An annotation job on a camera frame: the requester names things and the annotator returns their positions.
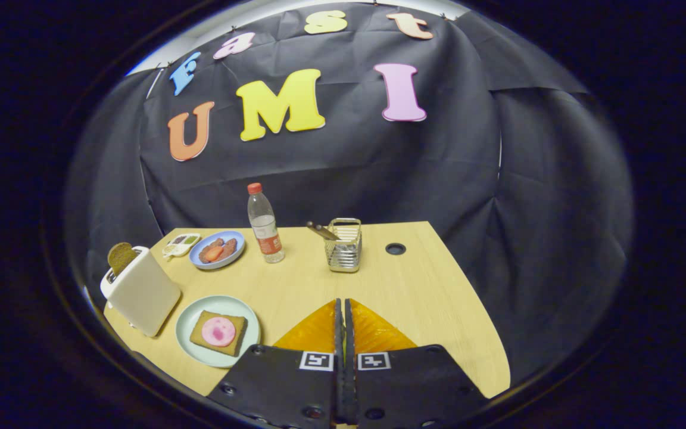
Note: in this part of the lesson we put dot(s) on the black backdrop cloth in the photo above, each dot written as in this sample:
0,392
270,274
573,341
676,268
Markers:
379,179

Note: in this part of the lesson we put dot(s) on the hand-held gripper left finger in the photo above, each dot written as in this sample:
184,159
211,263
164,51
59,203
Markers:
271,387

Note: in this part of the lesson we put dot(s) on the light green round plate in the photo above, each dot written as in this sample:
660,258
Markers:
191,339

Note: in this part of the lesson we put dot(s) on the white toaster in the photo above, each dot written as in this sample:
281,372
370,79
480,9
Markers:
146,292

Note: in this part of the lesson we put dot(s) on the round-topped brown bread slice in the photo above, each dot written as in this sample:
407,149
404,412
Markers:
121,256

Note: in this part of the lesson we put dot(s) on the red tomato slice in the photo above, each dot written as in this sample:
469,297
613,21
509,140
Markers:
213,254

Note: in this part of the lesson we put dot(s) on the pink ham slice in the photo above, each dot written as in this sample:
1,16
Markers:
218,331

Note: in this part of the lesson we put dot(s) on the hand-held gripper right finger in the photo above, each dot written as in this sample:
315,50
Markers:
414,387

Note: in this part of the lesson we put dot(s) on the clear red-capped water bottle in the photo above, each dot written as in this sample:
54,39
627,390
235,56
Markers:
265,226

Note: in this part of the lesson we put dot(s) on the brown meat patty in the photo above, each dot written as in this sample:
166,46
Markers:
230,246
214,243

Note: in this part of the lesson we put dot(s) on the square brown bread slice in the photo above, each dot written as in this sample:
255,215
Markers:
199,338

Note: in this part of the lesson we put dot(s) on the white divided condiment tray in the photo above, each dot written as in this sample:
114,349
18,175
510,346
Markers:
181,245

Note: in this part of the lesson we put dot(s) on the blue plate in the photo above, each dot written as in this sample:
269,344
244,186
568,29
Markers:
218,266

